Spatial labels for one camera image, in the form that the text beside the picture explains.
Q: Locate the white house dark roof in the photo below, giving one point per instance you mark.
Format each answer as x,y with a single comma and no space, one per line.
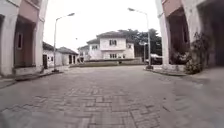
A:
113,43

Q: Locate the grey brick paved road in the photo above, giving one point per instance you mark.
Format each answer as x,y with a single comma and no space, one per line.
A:
110,90

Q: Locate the street lamp pole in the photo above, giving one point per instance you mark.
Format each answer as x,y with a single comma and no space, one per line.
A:
55,43
148,40

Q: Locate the vehicle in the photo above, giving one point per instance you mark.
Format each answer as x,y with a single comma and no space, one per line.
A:
156,59

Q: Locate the group of trees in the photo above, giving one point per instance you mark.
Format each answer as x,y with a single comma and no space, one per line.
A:
153,40

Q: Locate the small house dark roof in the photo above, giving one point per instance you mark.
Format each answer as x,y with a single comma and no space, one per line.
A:
66,50

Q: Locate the concrete pavement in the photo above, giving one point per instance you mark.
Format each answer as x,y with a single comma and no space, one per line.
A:
173,70
30,75

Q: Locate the bush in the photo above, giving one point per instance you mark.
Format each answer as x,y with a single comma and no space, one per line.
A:
193,65

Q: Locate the cream multi-storey building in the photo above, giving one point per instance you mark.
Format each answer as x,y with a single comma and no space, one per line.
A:
193,16
6,40

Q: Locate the low wall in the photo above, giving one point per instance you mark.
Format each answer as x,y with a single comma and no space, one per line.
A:
100,62

